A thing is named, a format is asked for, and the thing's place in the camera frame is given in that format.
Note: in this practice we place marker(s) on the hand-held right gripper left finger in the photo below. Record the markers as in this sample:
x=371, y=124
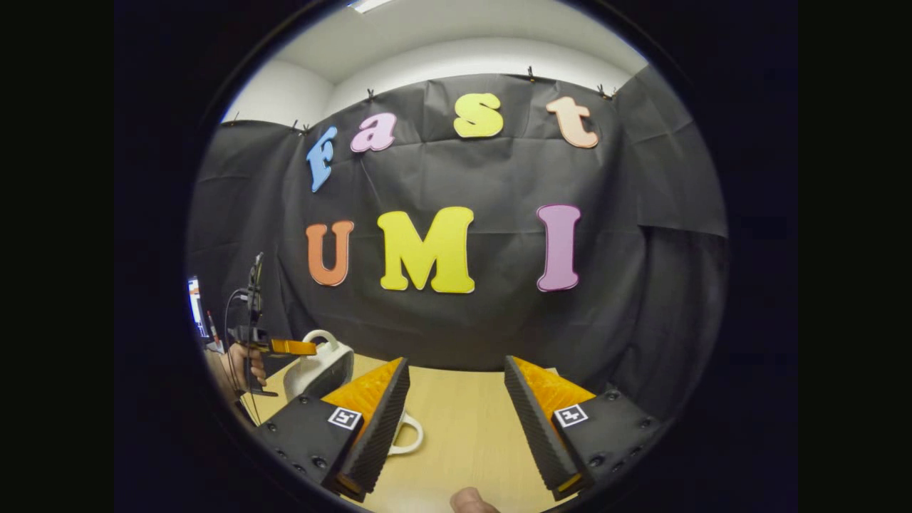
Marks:
x=381, y=427

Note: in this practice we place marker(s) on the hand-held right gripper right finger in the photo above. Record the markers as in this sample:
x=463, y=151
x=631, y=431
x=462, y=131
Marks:
x=534, y=427

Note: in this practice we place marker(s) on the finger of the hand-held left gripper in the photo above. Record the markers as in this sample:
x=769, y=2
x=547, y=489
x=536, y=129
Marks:
x=292, y=348

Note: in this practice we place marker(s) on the white suitcase with grey lining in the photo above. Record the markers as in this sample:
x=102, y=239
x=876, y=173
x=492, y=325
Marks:
x=320, y=374

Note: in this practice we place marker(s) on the red pen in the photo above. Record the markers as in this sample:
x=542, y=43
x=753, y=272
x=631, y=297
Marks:
x=211, y=324

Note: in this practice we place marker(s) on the computer monitor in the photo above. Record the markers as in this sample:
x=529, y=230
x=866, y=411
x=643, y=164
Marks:
x=195, y=306

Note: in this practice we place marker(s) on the black backdrop cloth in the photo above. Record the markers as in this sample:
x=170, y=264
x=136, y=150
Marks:
x=484, y=328

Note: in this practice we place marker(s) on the ceiling light panel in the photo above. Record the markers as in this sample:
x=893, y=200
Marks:
x=367, y=4

